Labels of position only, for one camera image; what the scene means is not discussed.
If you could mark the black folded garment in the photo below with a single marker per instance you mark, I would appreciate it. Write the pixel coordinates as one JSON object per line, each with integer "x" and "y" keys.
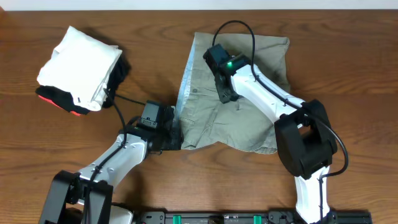
{"x": 65, "y": 99}

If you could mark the red folded garment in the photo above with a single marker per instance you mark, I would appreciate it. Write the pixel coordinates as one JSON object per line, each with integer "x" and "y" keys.
{"x": 58, "y": 106}

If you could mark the khaki grey shorts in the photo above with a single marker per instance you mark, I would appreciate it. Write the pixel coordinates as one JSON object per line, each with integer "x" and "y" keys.
{"x": 205, "y": 120}

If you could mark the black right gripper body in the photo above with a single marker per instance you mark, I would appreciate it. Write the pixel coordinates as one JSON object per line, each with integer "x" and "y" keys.
{"x": 227, "y": 94}

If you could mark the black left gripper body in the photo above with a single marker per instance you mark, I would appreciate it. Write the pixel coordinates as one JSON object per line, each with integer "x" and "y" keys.
{"x": 173, "y": 131}

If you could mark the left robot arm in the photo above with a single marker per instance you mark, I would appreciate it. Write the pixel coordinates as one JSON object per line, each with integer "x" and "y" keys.
{"x": 86, "y": 196}

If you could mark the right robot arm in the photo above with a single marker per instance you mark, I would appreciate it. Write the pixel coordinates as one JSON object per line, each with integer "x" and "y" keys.
{"x": 305, "y": 146}

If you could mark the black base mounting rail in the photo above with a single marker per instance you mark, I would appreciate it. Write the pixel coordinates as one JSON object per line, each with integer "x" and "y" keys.
{"x": 224, "y": 217}

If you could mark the white folded garment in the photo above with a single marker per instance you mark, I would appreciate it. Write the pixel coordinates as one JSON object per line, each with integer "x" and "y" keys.
{"x": 81, "y": 65}

